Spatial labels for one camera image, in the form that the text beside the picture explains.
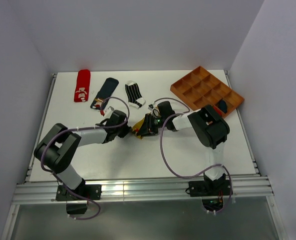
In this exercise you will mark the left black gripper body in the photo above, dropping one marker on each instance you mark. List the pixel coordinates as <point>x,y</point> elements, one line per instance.
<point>123,131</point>

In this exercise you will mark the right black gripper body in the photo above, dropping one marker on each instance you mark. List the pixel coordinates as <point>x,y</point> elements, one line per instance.
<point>153,123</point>

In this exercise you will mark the yellow sock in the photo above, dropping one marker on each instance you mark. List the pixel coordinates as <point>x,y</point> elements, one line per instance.
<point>137,128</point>

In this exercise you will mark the black white striped sock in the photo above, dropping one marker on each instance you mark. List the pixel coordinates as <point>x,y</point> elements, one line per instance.
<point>135,98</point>

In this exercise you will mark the plain navy ankle sock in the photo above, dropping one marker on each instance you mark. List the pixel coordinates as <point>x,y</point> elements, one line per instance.
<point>222,105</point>

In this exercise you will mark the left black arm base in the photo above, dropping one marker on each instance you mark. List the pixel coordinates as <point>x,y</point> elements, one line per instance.
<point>77,203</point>

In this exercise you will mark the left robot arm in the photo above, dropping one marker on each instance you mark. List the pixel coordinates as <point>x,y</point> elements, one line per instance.
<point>57,148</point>

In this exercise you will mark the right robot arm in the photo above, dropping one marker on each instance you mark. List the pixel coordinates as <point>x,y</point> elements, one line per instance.
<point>210,128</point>

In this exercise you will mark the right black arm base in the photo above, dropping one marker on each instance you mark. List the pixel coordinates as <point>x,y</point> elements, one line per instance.
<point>216,190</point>

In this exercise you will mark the navy sock with bear pattern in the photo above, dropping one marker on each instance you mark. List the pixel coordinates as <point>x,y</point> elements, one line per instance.
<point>106,91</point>

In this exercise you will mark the red sock with white figure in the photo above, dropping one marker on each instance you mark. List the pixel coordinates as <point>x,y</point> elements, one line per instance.
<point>81,93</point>

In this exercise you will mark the orange compartment tray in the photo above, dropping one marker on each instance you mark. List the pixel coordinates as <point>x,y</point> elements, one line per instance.
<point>200,88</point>

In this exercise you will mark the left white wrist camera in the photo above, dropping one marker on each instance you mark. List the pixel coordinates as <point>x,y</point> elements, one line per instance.
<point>107,112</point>

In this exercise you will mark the aluminium front rail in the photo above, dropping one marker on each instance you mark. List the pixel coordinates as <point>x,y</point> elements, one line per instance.
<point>158,189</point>

